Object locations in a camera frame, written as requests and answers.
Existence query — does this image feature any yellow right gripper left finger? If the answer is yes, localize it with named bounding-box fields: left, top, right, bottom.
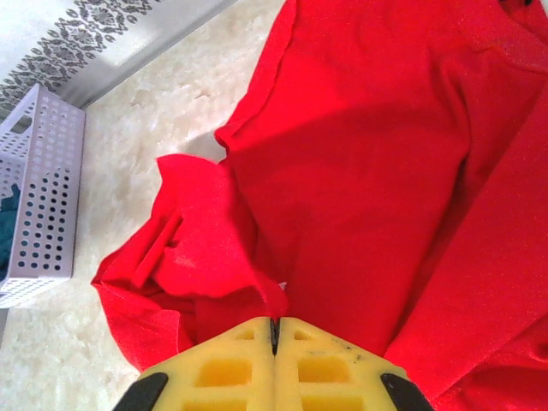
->
left=111, top=318, right=276, bottom=411

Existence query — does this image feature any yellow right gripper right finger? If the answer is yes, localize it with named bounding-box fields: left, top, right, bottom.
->
left=272, top=316, right=434, bottom=411

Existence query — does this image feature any red t-shirt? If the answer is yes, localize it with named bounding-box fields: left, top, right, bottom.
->
left=90, top=0, right=548, bottom=411

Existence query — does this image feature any dark blue cloth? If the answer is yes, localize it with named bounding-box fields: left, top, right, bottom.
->
left=0, top=183, right=23, bottom=282

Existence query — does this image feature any lavender perforated plastic basket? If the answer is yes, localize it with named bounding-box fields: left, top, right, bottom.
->
left=0, top=83, right=86, bottom=310

